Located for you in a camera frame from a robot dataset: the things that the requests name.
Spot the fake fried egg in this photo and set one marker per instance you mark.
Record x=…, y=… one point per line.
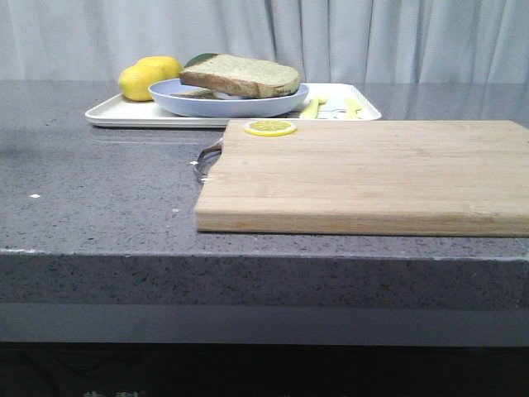
x=226, y=96

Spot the bread slice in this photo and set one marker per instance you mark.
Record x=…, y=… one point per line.
x=242, y=76
x=202, y=93

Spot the light blue round plate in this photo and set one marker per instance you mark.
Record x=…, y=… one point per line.
x=164, y=93

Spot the white rectangular tray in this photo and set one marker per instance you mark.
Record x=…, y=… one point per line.
x=120, y=113

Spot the wooden cutting board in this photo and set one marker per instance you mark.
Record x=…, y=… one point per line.
x=419, y=178

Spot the yellow lemon slice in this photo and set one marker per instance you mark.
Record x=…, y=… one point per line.
x=269, y=128

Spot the yellow plastic fork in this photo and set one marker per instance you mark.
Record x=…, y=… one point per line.
x=311, y=111

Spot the yellow plastic knife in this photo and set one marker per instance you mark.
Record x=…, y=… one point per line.
x=353, y=109

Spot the green lime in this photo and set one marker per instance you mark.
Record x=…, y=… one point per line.
x=197, y=59

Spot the rear yellow lemon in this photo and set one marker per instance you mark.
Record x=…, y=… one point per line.
x=169, y=65

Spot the front yellow lemon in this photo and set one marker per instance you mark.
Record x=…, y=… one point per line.
x=135, y=81

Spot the grey white curtain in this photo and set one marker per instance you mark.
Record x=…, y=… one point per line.
x=483, y=42

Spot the metal cutting board handle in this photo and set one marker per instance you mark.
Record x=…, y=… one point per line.
x=205, y=160

